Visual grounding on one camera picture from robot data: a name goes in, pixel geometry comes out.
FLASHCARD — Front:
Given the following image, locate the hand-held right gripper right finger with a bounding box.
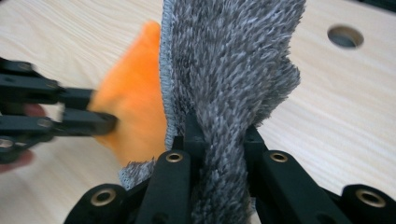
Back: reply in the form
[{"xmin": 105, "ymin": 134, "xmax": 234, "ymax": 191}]
[{"xmin": 244, "ymin": 123, "xmax": 354, "ymax": 224}]

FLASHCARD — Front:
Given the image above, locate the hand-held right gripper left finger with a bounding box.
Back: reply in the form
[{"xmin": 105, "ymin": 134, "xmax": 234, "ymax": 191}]
[{"xmin": 134, "ymin": 112, "xmax": 207, "ymax": 224}]

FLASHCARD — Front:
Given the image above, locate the orange plush toy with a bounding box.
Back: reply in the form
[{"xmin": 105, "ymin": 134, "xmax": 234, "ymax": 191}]
[{"xmin": 87, "ymin": 20, "xmax": 170, "ymax": 168}]

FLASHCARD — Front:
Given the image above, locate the grey fluffy cloth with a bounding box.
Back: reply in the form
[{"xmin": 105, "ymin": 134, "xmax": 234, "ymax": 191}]
[{"xmin": 117, "ymin": 0, "xmax": 308, "ymax": 224}]

